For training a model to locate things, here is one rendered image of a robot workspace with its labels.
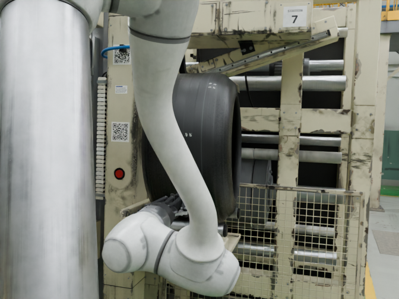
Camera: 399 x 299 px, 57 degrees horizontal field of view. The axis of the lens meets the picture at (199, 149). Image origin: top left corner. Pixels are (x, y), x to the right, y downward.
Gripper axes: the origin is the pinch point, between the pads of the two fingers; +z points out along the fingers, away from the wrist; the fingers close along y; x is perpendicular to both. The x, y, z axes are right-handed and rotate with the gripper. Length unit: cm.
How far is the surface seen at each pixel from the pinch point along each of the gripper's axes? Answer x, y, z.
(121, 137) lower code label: -14.2, 30.7, 21.4
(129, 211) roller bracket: 10.3, 22.3, 9.4
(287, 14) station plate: -61, -27, 54
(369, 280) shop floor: 134, -96, 215
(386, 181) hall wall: 218, -247, 895
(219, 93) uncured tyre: -31.2, -9.1, 14.2
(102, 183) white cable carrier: 5.5, 41.4, 24.0
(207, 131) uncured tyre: -19.8, -7.4, 4.6
